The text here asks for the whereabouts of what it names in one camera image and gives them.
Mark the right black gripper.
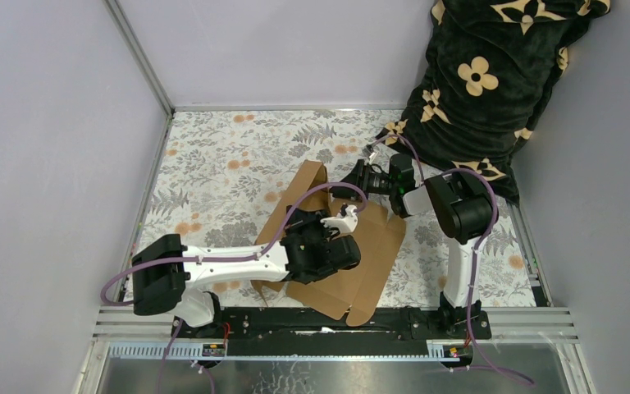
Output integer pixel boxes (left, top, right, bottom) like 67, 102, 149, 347
329, 159, 396, 204

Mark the brown cardboard box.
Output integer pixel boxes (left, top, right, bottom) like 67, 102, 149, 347
251, 160, 406, 327

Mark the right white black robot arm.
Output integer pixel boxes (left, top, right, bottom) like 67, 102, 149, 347
342, 153, 498, 338

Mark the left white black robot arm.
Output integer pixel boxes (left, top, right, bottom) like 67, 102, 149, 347
131, 204, 361, 337

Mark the black floral blanket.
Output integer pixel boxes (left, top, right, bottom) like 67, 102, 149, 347
378, 0, 611, 204

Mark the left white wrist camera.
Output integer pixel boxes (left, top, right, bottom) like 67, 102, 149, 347
320, 204, 358, 236

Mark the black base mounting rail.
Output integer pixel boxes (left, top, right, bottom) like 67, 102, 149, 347
178, 307, 467, 357

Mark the aluminium frame rail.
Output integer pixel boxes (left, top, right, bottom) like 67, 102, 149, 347
94, 307, 578, 363

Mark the aluminium corner post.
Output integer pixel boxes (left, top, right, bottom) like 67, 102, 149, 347
103, 0, 175, 117

